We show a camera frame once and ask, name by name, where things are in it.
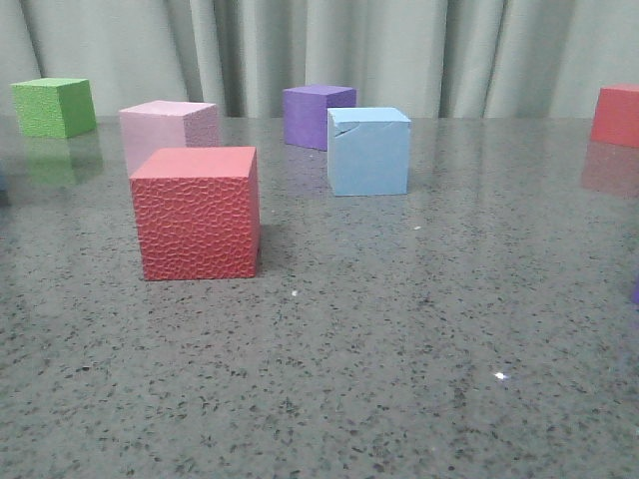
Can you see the red foam cube far right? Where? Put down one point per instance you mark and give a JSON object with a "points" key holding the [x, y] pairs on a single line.
{"points": [[616, 116]]}

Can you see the purple foam cube right edge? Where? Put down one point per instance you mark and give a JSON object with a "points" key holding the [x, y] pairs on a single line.
{"points": [[635, 291]]}

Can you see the green foam cube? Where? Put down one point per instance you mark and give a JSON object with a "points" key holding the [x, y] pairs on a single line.
{"points": [[59, 108]]}

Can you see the light blue cracked foam cube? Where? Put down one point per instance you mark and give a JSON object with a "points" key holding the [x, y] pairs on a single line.
{"points": [[368, 151]]}

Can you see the pink foam cube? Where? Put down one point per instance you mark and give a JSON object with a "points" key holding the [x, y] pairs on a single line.
{"points": [[147, 127]]}

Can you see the grey-green curtain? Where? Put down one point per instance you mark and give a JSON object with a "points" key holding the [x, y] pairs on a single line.
{"points": [[450, 59]]}

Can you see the red textured foam cube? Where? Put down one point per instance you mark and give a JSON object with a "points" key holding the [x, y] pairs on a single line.
{"points": [[197, 213]]}

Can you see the purple foam cube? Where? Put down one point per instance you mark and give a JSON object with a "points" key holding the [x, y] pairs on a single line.
{"points": [[305, 112]]}

